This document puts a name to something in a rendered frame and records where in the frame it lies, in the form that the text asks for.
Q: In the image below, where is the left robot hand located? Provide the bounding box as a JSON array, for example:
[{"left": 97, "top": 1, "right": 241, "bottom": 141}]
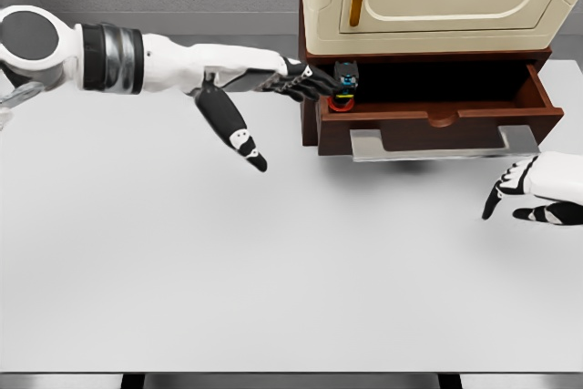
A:
[{"left": 188, "top": 44, "right": 342, "bottom": 174}]

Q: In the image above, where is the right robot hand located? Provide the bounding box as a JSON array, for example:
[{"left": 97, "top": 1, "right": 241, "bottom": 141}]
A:
[{"left": 481, "top": 150, "right": 583, "bottom": 227}]

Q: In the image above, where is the brown wooden drawer cabinet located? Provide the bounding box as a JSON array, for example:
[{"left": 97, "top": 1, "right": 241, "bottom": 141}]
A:
[{"left": 298, "top": 0, "right": 553, "bottom": 148}]

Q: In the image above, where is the brown wooden drawer, metal handle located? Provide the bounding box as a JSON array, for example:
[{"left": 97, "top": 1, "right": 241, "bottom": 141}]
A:
[{"left": 316, "top": 59, "right": 566, "bottom": 164}]

